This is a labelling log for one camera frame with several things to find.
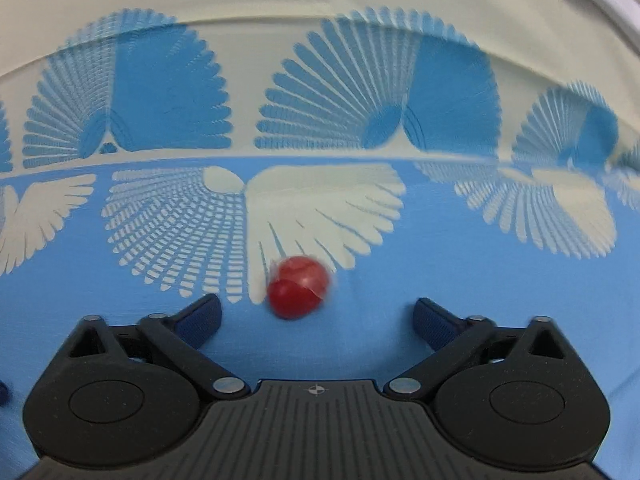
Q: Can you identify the small red tomato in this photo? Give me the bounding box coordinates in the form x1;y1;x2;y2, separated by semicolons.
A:
266;255;333;320

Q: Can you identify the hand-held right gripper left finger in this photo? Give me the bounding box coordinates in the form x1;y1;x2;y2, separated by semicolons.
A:
65;294;252;402

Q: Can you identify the blue fan-print tablecloth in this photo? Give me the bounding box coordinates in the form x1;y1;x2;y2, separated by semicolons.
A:
0;0;640;480

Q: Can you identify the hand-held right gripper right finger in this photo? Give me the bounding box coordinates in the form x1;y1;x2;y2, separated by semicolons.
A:
382;297;569;402

